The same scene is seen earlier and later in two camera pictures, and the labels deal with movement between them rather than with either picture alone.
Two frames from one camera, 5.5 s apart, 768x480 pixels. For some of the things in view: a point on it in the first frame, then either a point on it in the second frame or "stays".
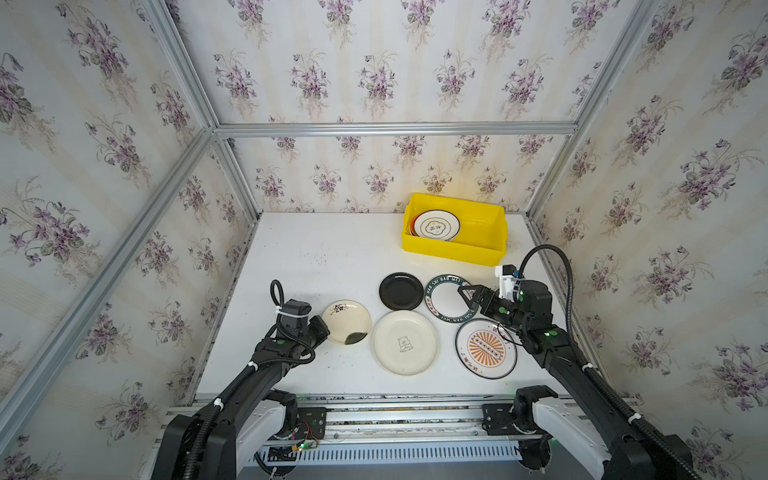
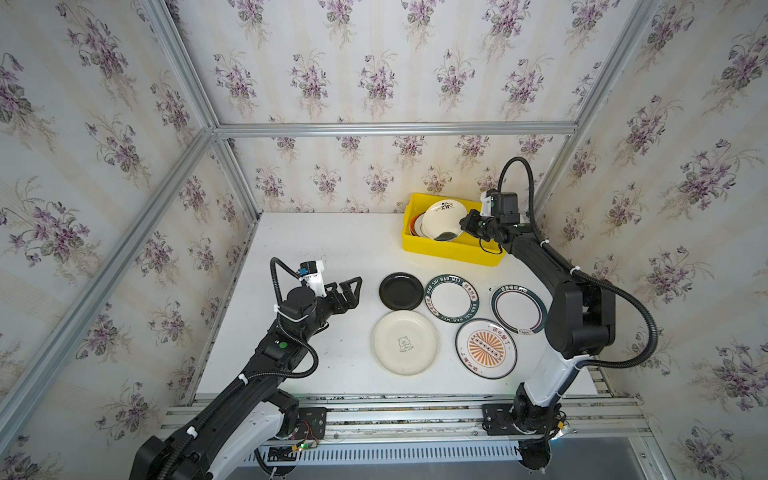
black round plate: [401, 291] stays
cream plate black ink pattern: [346, 322] -> [441, 220]
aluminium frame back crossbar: [399, 128] stays
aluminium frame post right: [626, 46] stays
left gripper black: [318, 330] -> [335, 297]
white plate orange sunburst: [485, 349] stays
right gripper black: [488, 301] -> [488, 226]
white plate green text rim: [444, 301] stays
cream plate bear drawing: [404, 342] stays
